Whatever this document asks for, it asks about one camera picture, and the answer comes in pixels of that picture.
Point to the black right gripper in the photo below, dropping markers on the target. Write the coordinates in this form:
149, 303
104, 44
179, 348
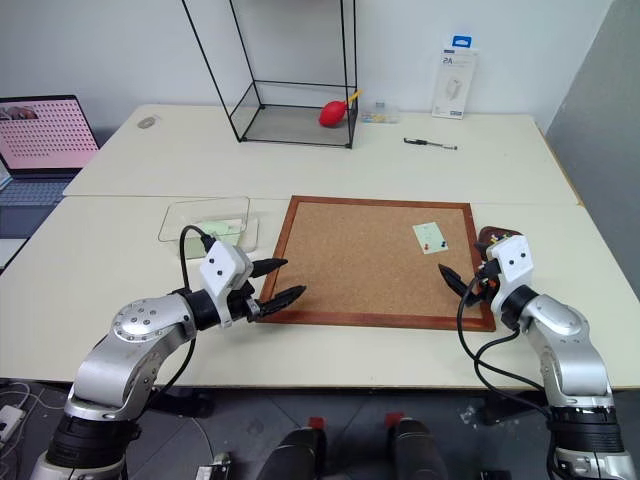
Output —
487, 280

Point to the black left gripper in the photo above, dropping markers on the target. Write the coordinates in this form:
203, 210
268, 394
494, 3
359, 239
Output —
245, 306

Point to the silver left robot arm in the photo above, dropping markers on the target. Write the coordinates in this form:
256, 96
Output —
130, 350

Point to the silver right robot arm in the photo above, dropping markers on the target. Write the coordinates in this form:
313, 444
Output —
565, 340

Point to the dark bowl of pushpins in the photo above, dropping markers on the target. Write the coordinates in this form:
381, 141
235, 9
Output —
492, 232

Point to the pale green paper note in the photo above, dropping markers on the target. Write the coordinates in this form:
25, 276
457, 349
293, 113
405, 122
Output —
427, 235

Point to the wood-framed cork board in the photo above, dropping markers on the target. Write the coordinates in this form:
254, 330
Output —
350, 260

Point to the clear box of pins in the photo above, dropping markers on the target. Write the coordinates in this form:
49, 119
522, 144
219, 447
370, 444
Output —
380, 115

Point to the clear plastic tray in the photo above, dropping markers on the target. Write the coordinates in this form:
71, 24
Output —
200, 210

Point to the black pen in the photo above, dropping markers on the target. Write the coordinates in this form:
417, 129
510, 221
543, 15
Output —
425, 143

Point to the red tab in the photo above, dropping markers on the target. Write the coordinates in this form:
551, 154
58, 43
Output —
394, 418
316, 422

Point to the dark rounded robot leg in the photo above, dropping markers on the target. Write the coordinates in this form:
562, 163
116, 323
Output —
295, 455
415, 450

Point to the red rubber air blower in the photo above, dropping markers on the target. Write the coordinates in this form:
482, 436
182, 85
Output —
332, 114

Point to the white product package box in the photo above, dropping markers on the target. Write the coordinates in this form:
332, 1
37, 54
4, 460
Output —
455, 82

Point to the small grey oval object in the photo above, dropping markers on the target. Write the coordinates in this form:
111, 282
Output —
147, 122

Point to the dark grey flat device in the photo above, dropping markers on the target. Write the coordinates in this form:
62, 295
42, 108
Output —
15, 225

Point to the open laptop with pink screen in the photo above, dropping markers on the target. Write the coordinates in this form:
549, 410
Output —
40, 130

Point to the white power adapter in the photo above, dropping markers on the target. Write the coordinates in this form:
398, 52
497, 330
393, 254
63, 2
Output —
7, 420

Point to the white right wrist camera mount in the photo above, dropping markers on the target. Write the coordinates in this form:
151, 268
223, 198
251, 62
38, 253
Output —
515, 260

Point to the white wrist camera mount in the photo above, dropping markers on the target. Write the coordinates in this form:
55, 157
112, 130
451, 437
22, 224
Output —
222, 270
515, 260

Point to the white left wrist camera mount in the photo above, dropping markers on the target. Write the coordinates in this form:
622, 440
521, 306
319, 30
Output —
222, 270

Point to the grey metal bracket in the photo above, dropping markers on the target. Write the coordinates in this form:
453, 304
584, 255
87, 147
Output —
215, 467

